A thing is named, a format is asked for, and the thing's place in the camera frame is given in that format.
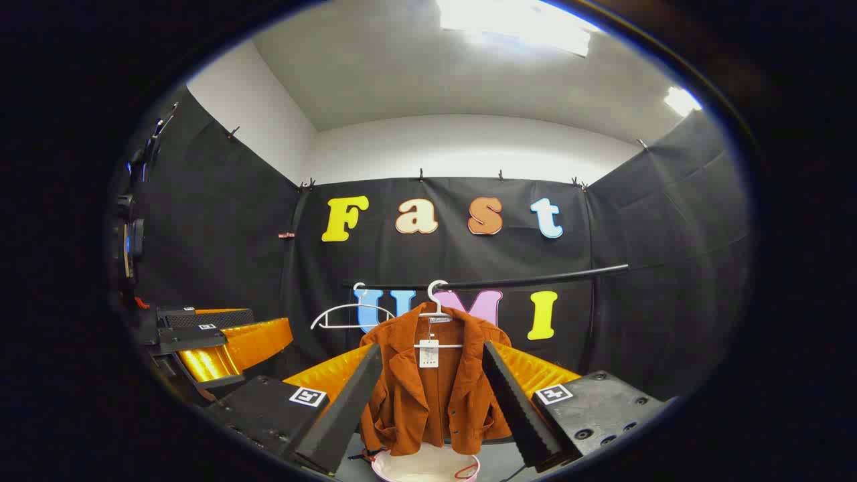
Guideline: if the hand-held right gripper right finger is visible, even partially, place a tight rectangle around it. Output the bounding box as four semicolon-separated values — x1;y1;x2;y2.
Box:
481;340;674;473

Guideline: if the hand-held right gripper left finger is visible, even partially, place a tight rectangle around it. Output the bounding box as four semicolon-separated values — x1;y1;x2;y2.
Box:
201;343;384;476

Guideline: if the orange corduroy jacket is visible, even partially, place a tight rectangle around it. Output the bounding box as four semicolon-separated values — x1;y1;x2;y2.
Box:
360;301;513;457

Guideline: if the white laundry hamper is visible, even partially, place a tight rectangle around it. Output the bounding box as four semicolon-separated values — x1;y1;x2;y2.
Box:
370;442;481;482

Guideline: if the black clothes rack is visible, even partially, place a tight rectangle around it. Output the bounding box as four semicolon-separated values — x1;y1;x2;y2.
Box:
341;264;630;376

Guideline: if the thick white plastic hanger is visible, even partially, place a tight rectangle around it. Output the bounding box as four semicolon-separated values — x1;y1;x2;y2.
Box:
414;280;464;350

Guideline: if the black backdrop cloth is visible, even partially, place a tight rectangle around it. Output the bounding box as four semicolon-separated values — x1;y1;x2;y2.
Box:
110;84;751;402

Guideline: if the small ceiling light panel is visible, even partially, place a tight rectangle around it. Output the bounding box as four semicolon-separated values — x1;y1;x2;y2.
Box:
664;86;702;118

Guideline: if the large ceiling light panel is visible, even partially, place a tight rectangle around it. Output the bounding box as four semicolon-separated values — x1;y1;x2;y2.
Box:
435;0;600;58

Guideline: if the thin white wire hanger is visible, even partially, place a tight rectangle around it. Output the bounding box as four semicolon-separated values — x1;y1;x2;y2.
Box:
310;282;397;331

